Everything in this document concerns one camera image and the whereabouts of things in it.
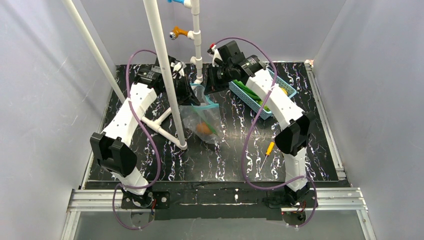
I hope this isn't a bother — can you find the orange handled screwdriver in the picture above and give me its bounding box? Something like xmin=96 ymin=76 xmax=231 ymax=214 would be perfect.
xmin=258 ymin=141 xmax=275 ymax=173

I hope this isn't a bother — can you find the clear zip top bag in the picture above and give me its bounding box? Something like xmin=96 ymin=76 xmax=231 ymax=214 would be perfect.
xmin=179 ymin=83 xmax=224 ymax=144

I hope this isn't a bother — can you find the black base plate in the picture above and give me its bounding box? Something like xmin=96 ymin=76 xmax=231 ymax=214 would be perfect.
xmin=119 ymin=180 xmax=319 ymax=221

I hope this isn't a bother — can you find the light blue plastic basket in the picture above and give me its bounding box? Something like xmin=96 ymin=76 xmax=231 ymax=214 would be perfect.
xmin=229 ymin=76 xmax=297 ymax=113

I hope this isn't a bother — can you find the green chili pepper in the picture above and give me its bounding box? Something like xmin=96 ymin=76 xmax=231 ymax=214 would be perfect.
xmin=197 ymin=111 xmax=218 ymax=136

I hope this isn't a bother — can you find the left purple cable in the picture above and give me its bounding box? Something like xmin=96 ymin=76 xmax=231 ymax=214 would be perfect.
xmin=111 ymin=49 xmax=162 ymax=231

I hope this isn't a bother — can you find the blue clip on pipe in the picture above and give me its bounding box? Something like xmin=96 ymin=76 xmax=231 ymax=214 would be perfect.
xmin=167 ymin=0 xmax=185 ymax=4

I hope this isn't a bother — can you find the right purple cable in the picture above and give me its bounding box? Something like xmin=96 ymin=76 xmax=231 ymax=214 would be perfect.
xmin=211 ymin=37 xmax=318 ymax=229

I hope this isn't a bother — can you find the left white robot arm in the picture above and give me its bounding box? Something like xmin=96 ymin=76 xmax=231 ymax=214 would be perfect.
xmin=90 ymin=61 xmax=166 ymax=196

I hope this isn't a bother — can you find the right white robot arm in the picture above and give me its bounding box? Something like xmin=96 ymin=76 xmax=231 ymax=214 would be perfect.
xmin=204 ymin=40 xmax=316 ymax=193

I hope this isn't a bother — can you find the purple cable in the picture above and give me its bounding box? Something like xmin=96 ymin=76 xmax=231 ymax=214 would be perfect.
xmin=211 ymin=37 xmax=318 ymax=229
xmin=111 ymin=49 xmax=162 ymax=231

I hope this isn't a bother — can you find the aluminium rail frame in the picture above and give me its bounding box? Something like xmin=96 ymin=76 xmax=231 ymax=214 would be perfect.
xmin=61 ymin=182 xmax=376 ymax=240

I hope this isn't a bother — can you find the orange webcam on pipe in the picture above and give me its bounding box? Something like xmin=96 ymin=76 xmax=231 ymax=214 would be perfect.
xmin=169 ymin=26 xmax=189 ymax=40

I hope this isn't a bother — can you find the long green cucumber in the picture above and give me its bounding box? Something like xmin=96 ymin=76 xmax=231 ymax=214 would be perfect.
xmin=232 ymin=80 xmax=261 ymax=102

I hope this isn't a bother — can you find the orange fruit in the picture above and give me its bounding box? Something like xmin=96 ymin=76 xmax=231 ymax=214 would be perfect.
xmin=195 ymin=122 xmax=213 ymax=135

